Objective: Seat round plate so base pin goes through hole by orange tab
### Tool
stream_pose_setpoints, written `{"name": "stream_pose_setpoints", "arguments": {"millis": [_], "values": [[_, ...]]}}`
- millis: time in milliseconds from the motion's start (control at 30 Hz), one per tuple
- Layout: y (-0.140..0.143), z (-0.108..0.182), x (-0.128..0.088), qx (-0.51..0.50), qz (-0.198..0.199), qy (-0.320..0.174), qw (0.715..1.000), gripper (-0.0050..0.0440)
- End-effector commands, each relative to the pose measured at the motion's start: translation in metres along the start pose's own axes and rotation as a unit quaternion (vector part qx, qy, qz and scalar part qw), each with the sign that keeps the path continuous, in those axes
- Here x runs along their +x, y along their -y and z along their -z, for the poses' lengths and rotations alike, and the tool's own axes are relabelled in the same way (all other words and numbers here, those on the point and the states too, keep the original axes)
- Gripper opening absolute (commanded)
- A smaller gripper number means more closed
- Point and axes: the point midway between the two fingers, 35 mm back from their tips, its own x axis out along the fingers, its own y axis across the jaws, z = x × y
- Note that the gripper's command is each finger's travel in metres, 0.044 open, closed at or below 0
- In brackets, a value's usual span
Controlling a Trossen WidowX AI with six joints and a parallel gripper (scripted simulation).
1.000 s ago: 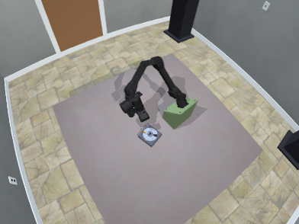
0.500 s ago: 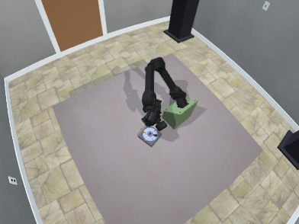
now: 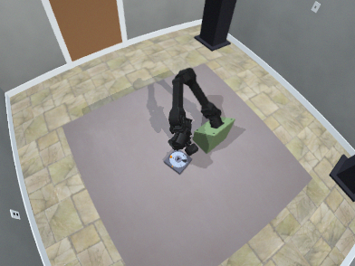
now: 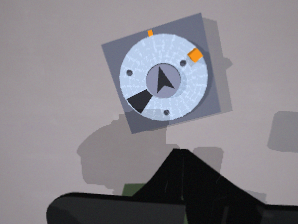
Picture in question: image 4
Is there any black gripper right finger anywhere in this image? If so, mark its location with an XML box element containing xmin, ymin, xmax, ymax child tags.
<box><xmin>181</xmin><ymin>149</ymin><xmax>298</xmax><ymax>224</ymax></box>

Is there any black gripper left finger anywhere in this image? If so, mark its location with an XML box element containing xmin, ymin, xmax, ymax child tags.
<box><xmin>46</xmin><ymin>148</ymin><xmax>186</xmax><ymax>224</ymax></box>

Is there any light blue round flange plate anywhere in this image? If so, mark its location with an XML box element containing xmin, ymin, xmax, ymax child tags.
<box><xmin>120</xmin><ymin>34</ymin><xmax>208</xmax><ymax>121</ymax></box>

